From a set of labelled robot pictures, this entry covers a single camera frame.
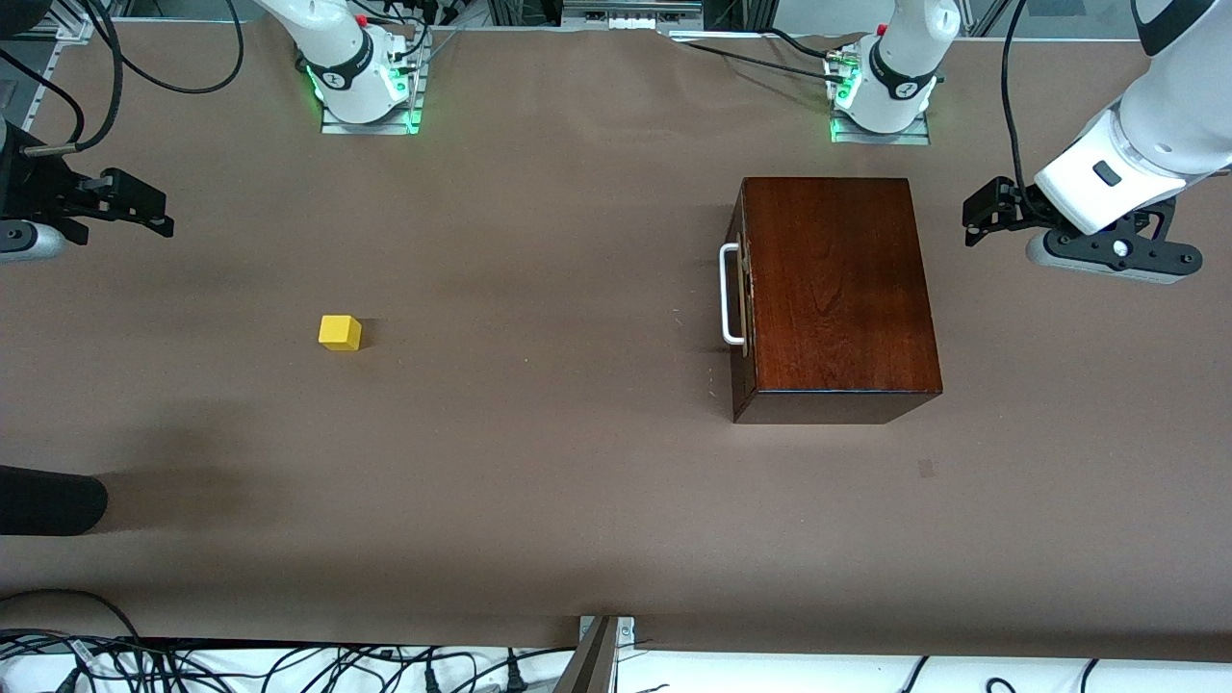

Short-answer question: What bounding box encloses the white drawer handle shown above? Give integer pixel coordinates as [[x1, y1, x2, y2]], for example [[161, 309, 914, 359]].
[[720, 243, 748, 347]]

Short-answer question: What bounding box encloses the dark wooden drawer case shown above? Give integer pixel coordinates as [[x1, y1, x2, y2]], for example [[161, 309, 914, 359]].
[[729, 177, 944, 425]]

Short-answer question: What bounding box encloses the black cylinder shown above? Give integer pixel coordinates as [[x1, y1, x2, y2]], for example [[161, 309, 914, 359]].
[[0, 466, 109, 537]]

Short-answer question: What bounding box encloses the white power strip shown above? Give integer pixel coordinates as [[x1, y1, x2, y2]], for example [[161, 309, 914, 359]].
[[562, 0, 706, 31]]

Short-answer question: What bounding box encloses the brown table cover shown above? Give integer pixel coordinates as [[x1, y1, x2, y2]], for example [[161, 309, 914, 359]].
[[0, 19, 1232, 665]]

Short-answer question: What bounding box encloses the dark grey metal pole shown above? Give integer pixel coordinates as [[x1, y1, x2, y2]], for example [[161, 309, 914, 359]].
[[552, 616, 622, 693]]

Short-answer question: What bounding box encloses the black cable with brass connector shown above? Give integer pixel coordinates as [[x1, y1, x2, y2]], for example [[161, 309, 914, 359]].
[[19, 0, 126, 158]]

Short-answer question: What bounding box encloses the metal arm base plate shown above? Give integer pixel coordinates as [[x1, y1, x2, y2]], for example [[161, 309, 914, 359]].
[[321, 58, 425, 137], [830, 109, 932, 146]]

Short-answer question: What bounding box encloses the silver frame bracket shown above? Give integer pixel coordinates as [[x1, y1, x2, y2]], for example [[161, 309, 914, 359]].
[[29, 0, 99, 40]]

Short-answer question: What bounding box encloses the grey cable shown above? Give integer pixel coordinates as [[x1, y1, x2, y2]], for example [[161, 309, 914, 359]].
[[409, 27, 468, 73]]

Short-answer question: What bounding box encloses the black aluminium frame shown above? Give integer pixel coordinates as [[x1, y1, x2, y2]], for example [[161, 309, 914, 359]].
[[486, 0, 777, 30]]

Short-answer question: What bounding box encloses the black cable with white label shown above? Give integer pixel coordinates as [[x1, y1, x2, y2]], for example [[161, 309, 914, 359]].
[[0, 630, 107, 693]]

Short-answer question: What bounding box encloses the black cable with plug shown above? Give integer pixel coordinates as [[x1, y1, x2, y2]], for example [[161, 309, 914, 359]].
[[385, 650, 453, 693], [496, 648, 578, 693]]

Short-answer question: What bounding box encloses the silver metal bracket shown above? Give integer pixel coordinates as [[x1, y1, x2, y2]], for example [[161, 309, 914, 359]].
[[577, 615, 637, 649]]

